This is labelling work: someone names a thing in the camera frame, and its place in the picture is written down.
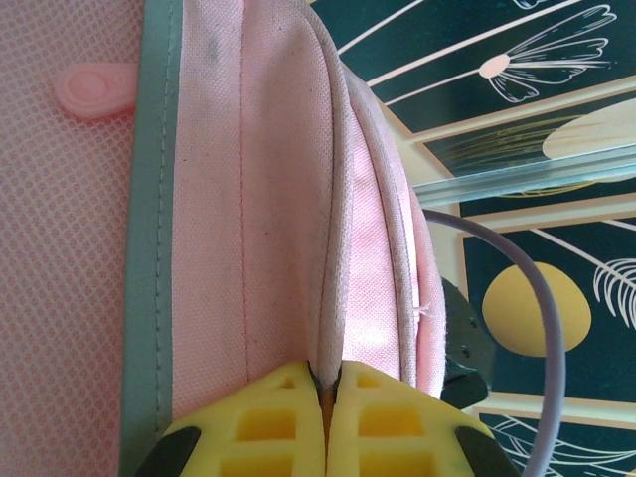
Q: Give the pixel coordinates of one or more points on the pink backpack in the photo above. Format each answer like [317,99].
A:
[208,199]

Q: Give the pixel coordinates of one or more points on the clear plastic ruler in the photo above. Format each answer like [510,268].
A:
[522,181]

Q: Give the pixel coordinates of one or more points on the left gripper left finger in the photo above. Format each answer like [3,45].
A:
[268,437]

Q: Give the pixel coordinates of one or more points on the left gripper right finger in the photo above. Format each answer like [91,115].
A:
[392,437]

